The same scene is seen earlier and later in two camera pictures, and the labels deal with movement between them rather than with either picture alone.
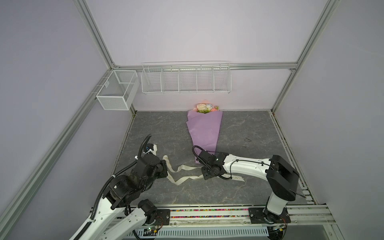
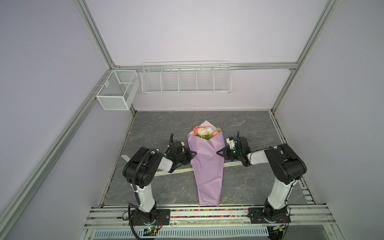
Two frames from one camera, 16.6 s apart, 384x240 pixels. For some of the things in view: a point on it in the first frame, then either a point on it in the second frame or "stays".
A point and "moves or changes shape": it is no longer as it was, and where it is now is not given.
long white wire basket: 184,77 stays
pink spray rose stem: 216,108 to 217,132
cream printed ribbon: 175,182 moves or changes shape
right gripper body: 207,172 to 231,153
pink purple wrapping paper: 204,128 to 208,165
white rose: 209,106 to 209,129
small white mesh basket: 118,89 stays
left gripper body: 160,172 to 184,157
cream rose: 201,107 to 202,131
